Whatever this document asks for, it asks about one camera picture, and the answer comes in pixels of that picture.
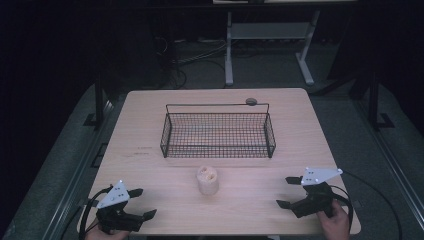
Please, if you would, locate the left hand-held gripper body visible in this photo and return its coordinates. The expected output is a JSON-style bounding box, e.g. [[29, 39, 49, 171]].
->
[[95, 179, 145, 233]]

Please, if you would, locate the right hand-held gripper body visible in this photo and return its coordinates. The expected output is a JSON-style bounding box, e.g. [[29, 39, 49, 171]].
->
[[289, 167, 344, 219]]

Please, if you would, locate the beige loofah piece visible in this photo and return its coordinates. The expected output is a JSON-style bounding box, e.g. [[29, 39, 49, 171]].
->
[[196, 165, 220, 196]]

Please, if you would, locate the black wire basket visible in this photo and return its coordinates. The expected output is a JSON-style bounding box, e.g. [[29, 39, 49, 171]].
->
[[159, 102, 277, 160]]

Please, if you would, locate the person's left hand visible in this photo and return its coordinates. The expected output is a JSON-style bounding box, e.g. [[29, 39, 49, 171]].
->
[[84, 222, 130, 240]]

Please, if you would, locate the person's right hand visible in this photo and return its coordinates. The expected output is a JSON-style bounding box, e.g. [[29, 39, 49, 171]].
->
[[315, 199, 351, 240]]

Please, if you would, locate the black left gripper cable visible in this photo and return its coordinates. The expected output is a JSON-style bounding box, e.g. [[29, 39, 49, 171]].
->
[[77, 185, 114, 240]]

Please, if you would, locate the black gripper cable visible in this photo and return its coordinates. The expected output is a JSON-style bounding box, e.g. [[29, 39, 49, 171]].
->
[[77, 185, 114, 240], [329, 184, 355, 233]]

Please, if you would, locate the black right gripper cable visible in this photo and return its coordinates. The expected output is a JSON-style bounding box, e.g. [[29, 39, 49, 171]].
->
[[329, 184, 355, 233]]

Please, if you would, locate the aluminium floor rail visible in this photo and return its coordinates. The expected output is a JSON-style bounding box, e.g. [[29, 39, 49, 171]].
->
[[352, 98, 424, 232], [41, 96, 129, 240]]

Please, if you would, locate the thin black floor cable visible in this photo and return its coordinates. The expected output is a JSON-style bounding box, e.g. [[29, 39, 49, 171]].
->
[[342, 169, 403, 240]]

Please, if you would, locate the black metal stand post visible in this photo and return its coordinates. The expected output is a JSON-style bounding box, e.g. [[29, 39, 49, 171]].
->
[[366, 71, 396, 132], [83, 74, 108, 130]]

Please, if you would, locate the bundle of floor cables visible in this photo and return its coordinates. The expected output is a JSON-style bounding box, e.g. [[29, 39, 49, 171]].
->
[[152, 35, 228, 90]]

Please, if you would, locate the white metal desk frame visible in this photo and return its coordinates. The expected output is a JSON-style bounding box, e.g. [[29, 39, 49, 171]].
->
[[224, 9, 322, 87]]

